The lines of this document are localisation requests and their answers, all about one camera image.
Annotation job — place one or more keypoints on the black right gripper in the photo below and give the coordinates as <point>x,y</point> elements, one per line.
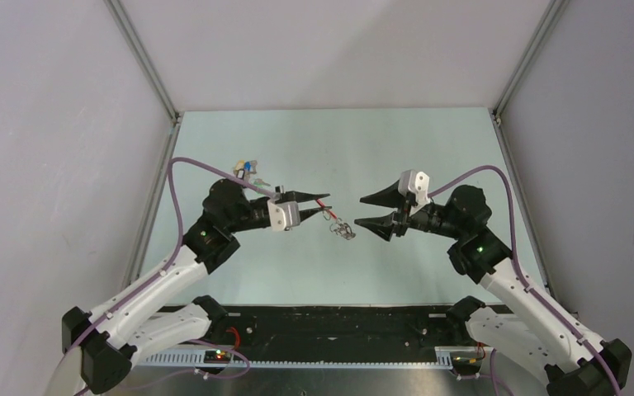
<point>386,225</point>

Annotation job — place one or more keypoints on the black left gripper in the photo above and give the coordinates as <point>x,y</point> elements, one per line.
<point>298,196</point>

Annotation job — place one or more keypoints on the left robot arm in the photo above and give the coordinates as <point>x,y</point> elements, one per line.
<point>102,345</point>

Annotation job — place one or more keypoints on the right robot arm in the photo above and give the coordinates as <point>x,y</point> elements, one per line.
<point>565,356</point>

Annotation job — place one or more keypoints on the silver key by green tag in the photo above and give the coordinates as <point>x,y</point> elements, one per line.
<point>260,182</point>

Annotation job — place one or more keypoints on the right electronics board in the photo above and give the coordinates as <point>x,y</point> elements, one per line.
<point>467,360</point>

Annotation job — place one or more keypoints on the electronics board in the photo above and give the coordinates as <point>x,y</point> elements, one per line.
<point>217,357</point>
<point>467,360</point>

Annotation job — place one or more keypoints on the left electronics board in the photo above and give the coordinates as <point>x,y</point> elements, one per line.
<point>217,357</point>

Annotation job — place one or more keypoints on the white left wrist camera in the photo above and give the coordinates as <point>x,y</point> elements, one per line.
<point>283,216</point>

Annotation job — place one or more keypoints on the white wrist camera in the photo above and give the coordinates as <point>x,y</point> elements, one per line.
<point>413,186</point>
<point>283,216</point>

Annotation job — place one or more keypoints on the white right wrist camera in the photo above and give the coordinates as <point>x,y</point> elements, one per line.
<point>413,186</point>

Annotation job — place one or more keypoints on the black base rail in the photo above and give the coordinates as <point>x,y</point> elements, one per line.
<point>340,334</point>

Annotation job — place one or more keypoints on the right aluminium frame post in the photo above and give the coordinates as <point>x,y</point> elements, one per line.
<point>541,34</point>

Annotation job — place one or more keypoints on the aluminium frame post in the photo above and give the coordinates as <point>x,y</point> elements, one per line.
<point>541,34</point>
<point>134,41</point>

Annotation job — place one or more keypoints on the left aluminium frame post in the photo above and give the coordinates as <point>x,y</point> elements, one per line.
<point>134,41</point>

